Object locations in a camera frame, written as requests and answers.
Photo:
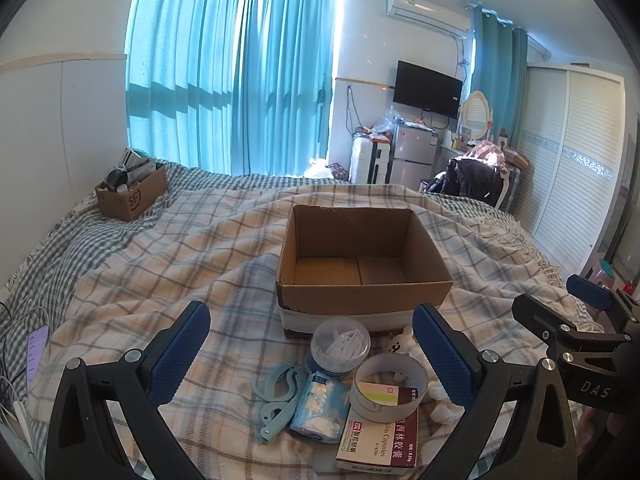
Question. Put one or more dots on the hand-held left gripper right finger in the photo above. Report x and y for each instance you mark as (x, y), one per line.
(440, 355)

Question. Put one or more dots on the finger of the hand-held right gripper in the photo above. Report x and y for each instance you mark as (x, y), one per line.
(537, 312)
(590, 290)

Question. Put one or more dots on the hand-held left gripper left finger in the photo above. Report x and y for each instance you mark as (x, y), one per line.
(175, 355)

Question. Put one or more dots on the white cloth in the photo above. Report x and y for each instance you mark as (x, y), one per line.
(442, 410)

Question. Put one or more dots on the white tape roll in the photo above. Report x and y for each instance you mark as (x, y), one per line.
(380, 414)

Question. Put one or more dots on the clear cotton swab jar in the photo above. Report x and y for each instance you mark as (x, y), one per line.
(340, 347)

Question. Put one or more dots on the white and dark red medicine box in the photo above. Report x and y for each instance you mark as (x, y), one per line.
(385, 445)

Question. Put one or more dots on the brown cardboard box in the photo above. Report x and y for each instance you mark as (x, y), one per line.
(350, 295)

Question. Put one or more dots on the light blue plastic hook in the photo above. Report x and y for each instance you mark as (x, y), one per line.
(274, 428)

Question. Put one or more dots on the blue tissue pack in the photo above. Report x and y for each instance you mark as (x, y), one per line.
(320, 405)

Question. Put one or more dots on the pink bottle with teal cap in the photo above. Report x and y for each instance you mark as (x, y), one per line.
(602, 274)

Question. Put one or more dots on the beige plaid blanket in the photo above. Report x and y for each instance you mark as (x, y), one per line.
(200, 260)

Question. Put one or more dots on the white chair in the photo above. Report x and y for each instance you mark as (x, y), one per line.
(501, 187)

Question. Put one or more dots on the white louvred wardrobe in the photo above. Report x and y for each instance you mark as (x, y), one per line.
(570, 160)

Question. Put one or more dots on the black jacket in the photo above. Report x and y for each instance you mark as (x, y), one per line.
(470, 177)

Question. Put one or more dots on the green gingham bed sheet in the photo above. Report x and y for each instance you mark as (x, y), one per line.
(65, 245)

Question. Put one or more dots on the small printed cardboard box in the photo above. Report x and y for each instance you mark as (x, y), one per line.
(135, 200)

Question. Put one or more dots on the pink patterned cloth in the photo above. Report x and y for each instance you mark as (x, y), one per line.
(487, 152)

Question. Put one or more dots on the black round object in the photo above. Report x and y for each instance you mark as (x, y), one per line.
(116, 180)

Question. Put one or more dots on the white and green packet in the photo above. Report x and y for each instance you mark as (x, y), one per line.
(135, 162)

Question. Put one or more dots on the silver fridge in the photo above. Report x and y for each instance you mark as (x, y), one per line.
(412, 152)

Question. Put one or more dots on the white suitcase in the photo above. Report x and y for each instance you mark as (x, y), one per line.
(365, 160)

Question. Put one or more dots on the white oval mirror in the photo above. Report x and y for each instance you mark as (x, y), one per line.
(475, 112)

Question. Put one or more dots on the dark patterned bag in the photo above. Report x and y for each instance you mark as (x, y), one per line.
(338, 171)

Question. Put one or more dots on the white plastic bag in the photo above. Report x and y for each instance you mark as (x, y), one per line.
(317, 169)

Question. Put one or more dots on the clear plastic bag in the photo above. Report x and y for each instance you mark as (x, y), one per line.
(385, 125)

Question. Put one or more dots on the teal window curtain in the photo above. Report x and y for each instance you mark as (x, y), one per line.
(285, 75)
(180, 70)
(492, 70)

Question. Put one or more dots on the white air conditioner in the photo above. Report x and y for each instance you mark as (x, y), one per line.
(425, 10)

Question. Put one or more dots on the black wall television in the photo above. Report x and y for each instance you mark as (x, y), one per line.
(425, 90)

